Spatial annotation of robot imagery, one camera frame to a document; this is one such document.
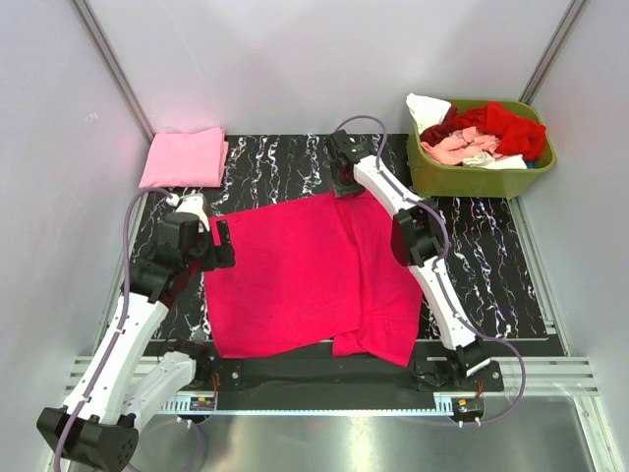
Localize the magenta t shirt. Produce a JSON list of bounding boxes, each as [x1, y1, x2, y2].
[[203, 193, 423, 367]]

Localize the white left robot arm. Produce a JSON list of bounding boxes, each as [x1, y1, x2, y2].
[[36, 211, 235, 471]]

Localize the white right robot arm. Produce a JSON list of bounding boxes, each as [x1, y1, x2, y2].
[[328, 145, 490, 390]]

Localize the folded pink t shirt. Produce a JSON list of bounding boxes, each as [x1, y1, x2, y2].
[[139, 127, 229, 189]]

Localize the olive green plastic basket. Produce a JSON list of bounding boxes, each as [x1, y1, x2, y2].
[[407, 98, 555, 199]]

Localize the white cloth in basket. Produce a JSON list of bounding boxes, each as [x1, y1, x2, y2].
[[406, 93, 451, 133]]

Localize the peach garment in basket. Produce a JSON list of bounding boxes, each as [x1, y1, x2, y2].
[[421, 127, 501, 166]]

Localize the dark red garment in basket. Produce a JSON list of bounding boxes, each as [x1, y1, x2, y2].
[[420, 105, 458, 147]]

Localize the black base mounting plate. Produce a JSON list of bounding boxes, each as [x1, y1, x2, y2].
[[184, 341, 504, 415]]

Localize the black marbled table mat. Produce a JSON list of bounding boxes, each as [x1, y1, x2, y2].
[[131, 134, 566, 357]]

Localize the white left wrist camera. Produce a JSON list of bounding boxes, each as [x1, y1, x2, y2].
[[166, 193, 210, 232]]

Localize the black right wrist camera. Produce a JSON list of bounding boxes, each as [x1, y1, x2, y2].
[[325, 130, 375, 164]]

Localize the left aluminium corner post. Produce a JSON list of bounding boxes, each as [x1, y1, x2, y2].
[[70, 0, 155, 144]]

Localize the aluminium corner post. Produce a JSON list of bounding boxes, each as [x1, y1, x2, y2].
[[70, 0, 155, 144], [519, 0, 590, 105]]

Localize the aluminium frame rail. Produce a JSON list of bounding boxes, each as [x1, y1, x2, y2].
[[63, 355, 601, 398]]

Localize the right aluminium corner post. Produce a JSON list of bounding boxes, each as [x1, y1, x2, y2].
[[519, 0, 590, 105]]

